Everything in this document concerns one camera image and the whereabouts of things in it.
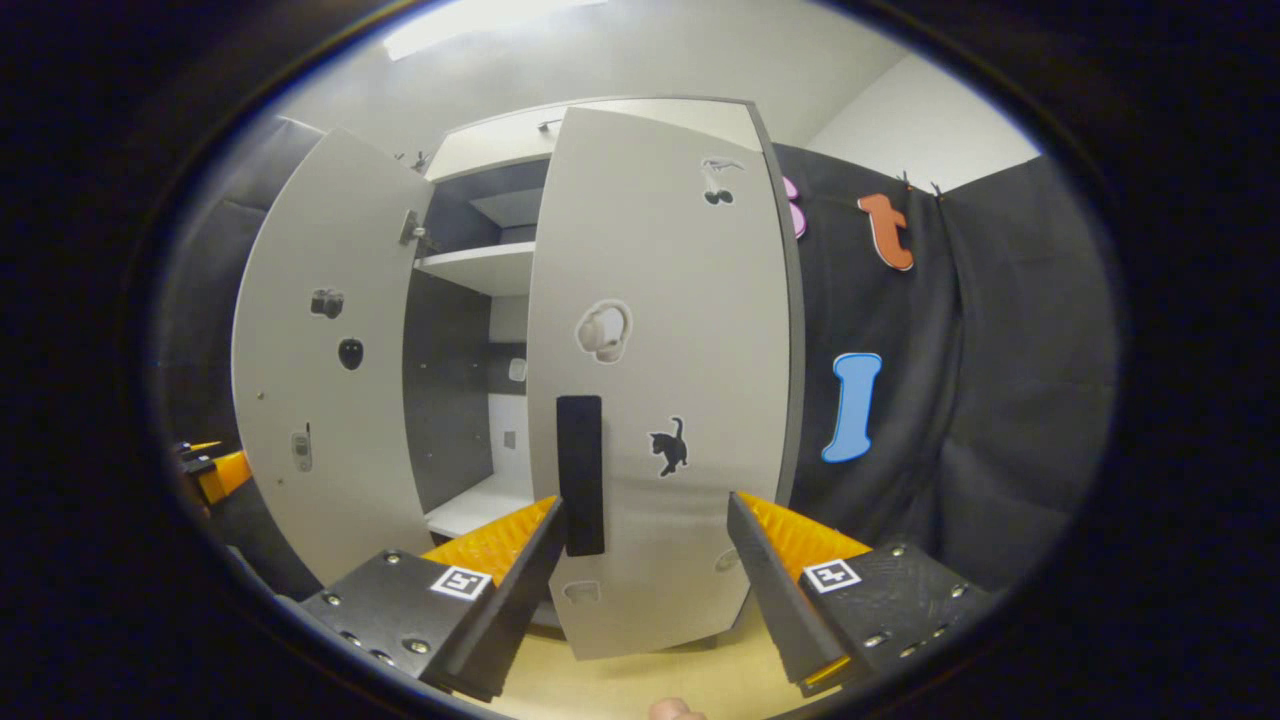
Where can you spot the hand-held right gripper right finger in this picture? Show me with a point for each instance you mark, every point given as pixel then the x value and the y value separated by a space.
pixel 775 590

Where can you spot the white grey cabinet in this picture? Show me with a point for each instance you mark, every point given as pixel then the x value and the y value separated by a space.
pixel 450 390

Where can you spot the metal door hinge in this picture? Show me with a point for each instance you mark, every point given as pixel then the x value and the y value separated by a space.
pixel 415 230

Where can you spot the white cabinet drawer front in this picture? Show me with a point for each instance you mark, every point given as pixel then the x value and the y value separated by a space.
pixel 490 145

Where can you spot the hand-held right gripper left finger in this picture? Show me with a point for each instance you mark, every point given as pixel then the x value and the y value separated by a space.
pixel 500 610

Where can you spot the white cabinet door cat sticker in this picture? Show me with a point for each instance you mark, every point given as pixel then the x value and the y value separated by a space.
pixel 660 260

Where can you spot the white cabinet shelf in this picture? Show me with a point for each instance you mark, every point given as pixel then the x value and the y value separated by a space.
pixel 485 268

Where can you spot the white cabinet door camera sticker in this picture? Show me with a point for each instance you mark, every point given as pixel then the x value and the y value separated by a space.
pixel 320 400

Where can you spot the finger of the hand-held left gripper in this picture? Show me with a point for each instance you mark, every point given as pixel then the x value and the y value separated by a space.
pixel 228 474
pixel 195 448

